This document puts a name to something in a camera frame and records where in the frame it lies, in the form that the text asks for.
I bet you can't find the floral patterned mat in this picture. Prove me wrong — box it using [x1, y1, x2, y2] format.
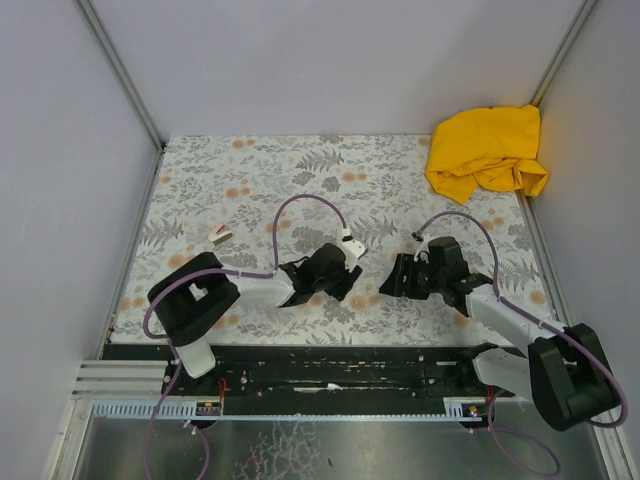
[110, 135, 551, 346]

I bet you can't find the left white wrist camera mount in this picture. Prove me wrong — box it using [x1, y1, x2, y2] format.
[339, 235, 367, 267]

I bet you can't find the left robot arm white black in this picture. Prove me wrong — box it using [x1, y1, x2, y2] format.
[143, 236, 366, 379]

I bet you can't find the yellow cloth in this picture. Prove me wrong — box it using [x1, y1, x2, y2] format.
[425, 105, 549, 204]

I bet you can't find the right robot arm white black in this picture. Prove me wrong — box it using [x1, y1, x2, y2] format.
[379, 237, 623, 431]

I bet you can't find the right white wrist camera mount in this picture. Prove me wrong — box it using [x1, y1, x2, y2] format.
[412, 231, 432, 262]

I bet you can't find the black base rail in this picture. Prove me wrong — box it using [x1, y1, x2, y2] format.
[102, 344, 497, 425]

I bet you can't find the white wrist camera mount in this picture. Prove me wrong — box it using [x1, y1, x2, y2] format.
[412, 231, 432, 262]
[339, 235, 367, 267]

